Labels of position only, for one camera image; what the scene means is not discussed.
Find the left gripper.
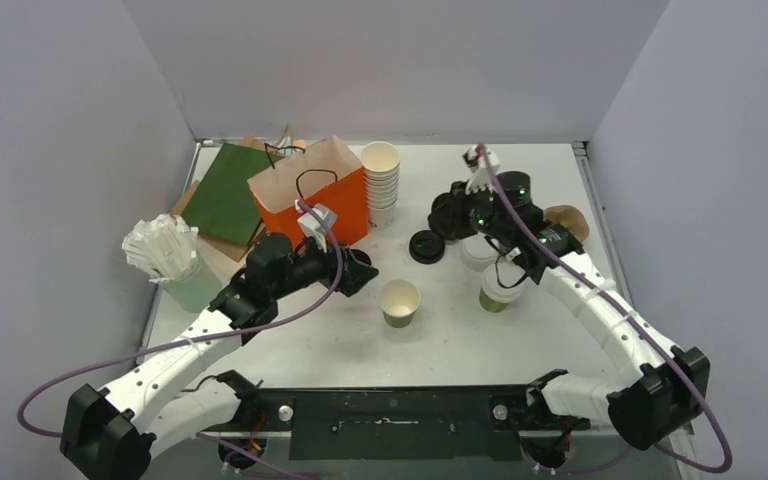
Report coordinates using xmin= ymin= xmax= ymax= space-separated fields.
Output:
xmin=270 ymin=231 xmax=377 ymax=301

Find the green paper cup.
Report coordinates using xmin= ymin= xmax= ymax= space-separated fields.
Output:
xmin=479 ymin=290 xmax=509 ymax=313
xmin=379 ymin=279 xmax=421 ymax=328

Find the white plastic lid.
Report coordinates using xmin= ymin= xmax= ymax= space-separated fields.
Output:
xmin=480 ymin=263 xmax=527 ymax=304

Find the orange paper bag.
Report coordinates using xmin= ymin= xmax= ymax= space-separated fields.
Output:
xmin=248 ymin=136 xmax=369 ymax=246

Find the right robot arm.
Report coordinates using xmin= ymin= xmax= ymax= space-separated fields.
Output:
xmin=428 ymin=171 xmax=711 ymax=450

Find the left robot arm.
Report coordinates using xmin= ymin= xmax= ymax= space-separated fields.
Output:
xmin=60 ymin=233 xmax=379 ymax=479

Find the loose black lid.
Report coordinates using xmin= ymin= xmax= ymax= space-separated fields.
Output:
xmin=408 ymin=229 xmax=446 ymax=265

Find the stack of paper cups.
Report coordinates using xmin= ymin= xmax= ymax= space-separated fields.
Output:
xmin=360 ymin=141 xmax=401 ymax=229

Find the stack of pulp cup carriers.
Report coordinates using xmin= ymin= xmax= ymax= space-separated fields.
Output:
xmin=543 ymin=205 xmax=590 ymax=243

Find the green paper bag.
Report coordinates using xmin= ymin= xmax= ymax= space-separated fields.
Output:
xmin=182 ymin=144 xmax=283 ymax=245

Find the green cup holder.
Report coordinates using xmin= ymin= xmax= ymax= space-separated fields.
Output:
xmin=155 ymin=253 xmax=223 ymax=313

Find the white wrapped straws bundle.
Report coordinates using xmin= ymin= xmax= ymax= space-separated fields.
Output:
xmin=121 ymin=214 xmax=199 ymax=284

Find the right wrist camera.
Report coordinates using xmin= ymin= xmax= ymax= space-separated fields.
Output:
xmin=462 ymin=144 xmax=501 ymax=195

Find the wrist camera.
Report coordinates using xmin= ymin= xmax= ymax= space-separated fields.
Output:
xmin=462 ymin=144 xmax=501 ymax=195
xmin=295 ymin=200 xmax=339 ymax=252

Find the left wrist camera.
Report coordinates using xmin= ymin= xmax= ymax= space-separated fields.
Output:
xmin=295 ymin=200 xmax=339 ymax=252

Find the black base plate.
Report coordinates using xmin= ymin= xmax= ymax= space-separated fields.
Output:
xmin=209 ymin=385 xmax=604 ymax=461

